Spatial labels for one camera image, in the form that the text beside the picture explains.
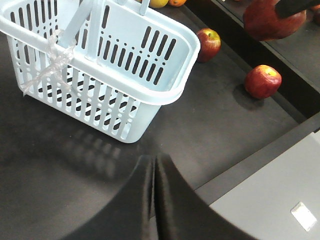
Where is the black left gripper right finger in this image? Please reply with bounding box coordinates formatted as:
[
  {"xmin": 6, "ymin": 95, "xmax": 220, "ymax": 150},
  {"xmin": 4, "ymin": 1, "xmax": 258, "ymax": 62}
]
[{"xmin": 154, "ymin": 153, "xmax": 254, "ymax": 240}]

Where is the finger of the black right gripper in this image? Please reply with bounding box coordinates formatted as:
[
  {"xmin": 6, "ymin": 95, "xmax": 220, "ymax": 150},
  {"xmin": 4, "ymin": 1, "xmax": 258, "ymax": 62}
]
[{"xmin": 275, "ymin": 0, "xmax": 320, "ymax": 18}]

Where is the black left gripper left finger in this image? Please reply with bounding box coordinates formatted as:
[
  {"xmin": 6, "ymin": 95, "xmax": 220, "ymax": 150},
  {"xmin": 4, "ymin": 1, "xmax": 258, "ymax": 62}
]
[{"xmin": 63, "ymin": 155, "xmax": 154, "ymax": 240}]

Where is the red yellow apple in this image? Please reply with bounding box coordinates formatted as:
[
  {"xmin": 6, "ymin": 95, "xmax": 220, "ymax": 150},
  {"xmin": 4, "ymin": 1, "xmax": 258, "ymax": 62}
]
[
  {"xmin": 196, "ymin": 28, "xmax": 221, "ymax": 63},
  {"xmin": 244, "ymin": 64, "xmax": 282, "ymax": 99},
  {"xmin": 242, "ymin": 0, "xmax": 307, "ymax": 41}
]

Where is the red yellow apple front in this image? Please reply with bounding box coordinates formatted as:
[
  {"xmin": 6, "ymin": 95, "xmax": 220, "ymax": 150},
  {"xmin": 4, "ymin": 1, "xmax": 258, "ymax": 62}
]
[{"xmin": 244, "ymin": 64, "xmax": 282, "ymax": 99}]

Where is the light blue plastic basket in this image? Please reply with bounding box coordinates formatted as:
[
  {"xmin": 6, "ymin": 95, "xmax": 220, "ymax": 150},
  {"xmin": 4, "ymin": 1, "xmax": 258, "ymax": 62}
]
[{"xmin": 0, "ymin": 0, "xmax": 200, "ymax": 143}]

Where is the large orange fruit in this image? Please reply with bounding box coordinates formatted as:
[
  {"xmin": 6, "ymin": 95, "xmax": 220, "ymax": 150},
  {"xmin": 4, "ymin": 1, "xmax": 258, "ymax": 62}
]
[{"xmin": 168, "ymin": 0, "xmax": 187, "ymax": 7}]

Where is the metal floor outlet plate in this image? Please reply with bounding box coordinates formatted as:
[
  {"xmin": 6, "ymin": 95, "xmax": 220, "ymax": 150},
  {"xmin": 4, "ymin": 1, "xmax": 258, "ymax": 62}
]
[{"xmin": 290, "ymin": 201, "xmax": 318, "ymax": 232}]

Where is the yellow orange citrus fruit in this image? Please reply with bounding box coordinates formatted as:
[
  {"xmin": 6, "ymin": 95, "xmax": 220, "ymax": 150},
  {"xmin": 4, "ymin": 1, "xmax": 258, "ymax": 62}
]
[{"xmin": 149, "ymin": 0, "xmax": 168, "ymax": 9}]

